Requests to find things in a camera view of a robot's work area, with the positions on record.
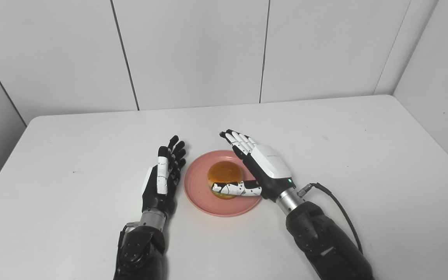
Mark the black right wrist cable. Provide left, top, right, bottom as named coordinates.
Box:
left=297, top=182, right=364, bottom=255

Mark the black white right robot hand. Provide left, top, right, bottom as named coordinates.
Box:
left=212, top=129, right=296, bottom=203

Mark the pink round plate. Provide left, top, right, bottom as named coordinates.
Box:
left=184, top=150, right=263, bottom=217

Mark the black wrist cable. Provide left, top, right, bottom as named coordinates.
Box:
left=117, top=222, right=141, bottom=253
left=297, top=182, right=364, bottom=255

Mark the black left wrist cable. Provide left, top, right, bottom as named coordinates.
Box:
left=117, top=222, right=141, bottom=253

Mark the toy hamburger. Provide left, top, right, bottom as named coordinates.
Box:
left=207, top=162, right=244, bottom=200

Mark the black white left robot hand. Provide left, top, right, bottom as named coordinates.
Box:
left=142, top=135, right=187, bottom=217

